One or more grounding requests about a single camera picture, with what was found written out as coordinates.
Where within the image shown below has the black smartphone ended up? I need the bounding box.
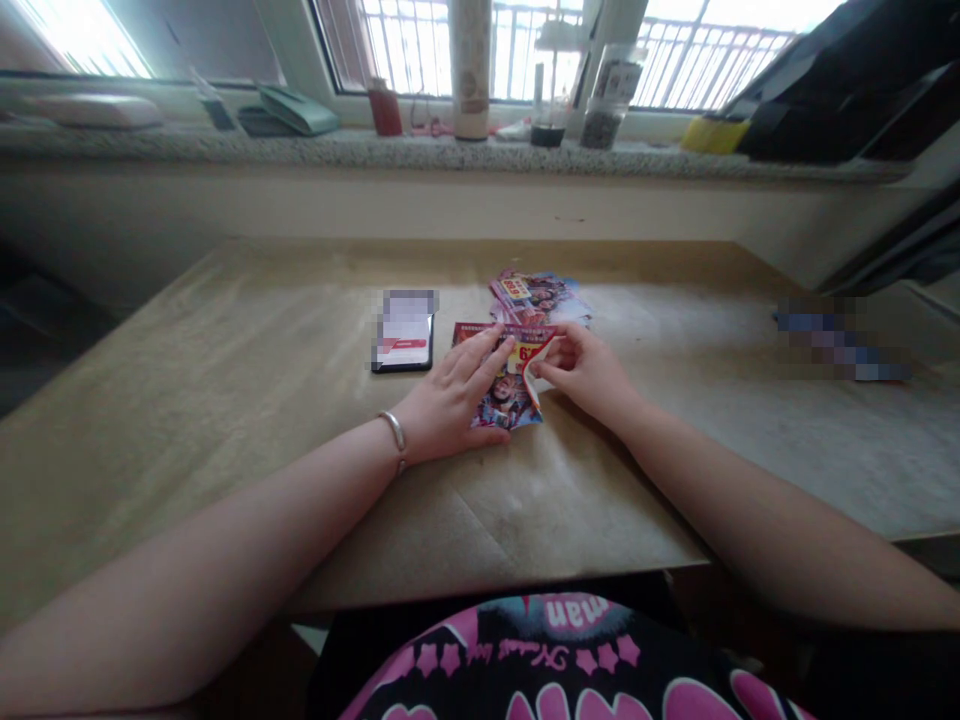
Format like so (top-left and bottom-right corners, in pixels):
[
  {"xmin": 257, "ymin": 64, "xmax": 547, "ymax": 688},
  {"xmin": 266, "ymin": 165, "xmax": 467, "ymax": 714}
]
[{"xmin": 371, "ymin": 288, "xmax": 439, "ymax": 375}]

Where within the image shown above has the person's left hand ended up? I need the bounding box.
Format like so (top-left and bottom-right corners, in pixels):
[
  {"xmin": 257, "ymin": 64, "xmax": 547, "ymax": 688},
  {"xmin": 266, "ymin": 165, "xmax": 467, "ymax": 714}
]
[{"xmin": 391, "ymin": 323, "xmax": 519, "ymax": 463}]

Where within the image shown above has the yellow box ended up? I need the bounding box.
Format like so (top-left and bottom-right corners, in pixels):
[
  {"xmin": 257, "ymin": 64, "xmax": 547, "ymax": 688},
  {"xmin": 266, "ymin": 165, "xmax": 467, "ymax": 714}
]
[{"xmin": 679, "ymin": 113, "xmax": 752, "ymax": 157}]

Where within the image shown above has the brown cardboard sheet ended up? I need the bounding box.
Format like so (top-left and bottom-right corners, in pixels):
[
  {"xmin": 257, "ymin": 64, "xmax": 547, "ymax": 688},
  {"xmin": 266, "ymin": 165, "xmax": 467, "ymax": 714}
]
[{"xmin": 0, "ymin": 238, "xmax": 960, "ymax": 625}]

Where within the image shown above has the person's body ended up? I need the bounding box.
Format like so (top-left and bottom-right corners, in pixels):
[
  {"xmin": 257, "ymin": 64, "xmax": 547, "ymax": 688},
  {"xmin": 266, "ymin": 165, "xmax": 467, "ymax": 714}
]
[{"xmin": 307, "ymin": 590, "xmax": 820, "ymax": 720}]

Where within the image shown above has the colourful printed card packet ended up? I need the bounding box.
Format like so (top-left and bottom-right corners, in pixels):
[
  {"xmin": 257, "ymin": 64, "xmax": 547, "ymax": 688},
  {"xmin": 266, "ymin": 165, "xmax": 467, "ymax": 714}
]
[{"xmin": 449, "ymin": 321, "xmax": 561, "ymax": 434}]

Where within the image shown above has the green pouch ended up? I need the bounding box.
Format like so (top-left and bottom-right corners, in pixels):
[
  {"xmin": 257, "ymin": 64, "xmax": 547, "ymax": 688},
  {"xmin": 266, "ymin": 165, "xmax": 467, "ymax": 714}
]
[{"xmin": 238, "ymin": 84, "xmax": 341, "ymax": 139}]

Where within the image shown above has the red bottle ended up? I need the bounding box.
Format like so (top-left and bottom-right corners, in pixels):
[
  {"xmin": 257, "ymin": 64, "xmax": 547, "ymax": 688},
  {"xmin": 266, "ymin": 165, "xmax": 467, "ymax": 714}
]
[{"xmin": 366, "ymin": 76, "xmax": 405, "ymax": 139}]

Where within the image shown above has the pile of colourful packets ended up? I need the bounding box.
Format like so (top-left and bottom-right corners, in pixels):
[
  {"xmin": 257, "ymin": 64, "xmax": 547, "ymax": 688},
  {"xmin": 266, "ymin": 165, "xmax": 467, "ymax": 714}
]
[{"xmin": 487, "ymin": 272, "xmax": 595, "ymax": 333}]

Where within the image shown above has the window with railing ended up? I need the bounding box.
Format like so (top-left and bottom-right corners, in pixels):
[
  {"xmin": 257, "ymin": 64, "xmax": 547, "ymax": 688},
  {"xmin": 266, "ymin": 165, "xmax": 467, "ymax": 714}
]
[{"xmin": 0, "ymin": 0, "xmax": 853, "ymax": 115}]

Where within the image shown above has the tall beige cylindrical tube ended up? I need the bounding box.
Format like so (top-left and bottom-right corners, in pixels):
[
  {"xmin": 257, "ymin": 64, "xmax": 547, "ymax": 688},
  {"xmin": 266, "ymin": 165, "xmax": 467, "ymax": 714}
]
[{"xmin": 451, "ymin": 0, "xmax": 494, "ymax": 145}]

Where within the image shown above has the person's right hand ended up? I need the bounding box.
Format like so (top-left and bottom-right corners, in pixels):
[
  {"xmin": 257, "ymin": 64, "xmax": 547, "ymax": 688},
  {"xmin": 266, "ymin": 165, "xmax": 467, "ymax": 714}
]
[{"xmin": 526, "ymin": 321, "xmax": 640, "ymax": 432}]

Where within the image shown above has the white oblong case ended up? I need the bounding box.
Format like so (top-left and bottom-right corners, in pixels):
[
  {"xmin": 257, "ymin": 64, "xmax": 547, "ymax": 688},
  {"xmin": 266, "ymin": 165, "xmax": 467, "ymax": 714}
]
[{"xmin": 20, "ymin": 92, "xmax": 164, "ymax": 130}]

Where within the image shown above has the clear jar of dark seeds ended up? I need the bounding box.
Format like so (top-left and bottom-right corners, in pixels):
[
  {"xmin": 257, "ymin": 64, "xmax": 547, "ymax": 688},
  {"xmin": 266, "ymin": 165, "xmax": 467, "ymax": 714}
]
[{"xmin": 578, "ymin": 42, "xmax": 648, "ymax": 151}]

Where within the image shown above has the dark jar with stick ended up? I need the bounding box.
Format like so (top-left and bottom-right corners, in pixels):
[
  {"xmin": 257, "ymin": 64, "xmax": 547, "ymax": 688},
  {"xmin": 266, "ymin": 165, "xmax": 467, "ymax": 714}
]
[{"xmin": 529, "ymin": 62, "xmax": 567, "ymax": 149}]

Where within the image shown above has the black bag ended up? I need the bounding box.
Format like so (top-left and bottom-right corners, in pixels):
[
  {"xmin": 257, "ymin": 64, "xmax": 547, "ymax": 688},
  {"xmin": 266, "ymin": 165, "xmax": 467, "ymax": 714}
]
[{"xmin": 718, "ymin": 0, "xmax": 960, "ymax": 165}]

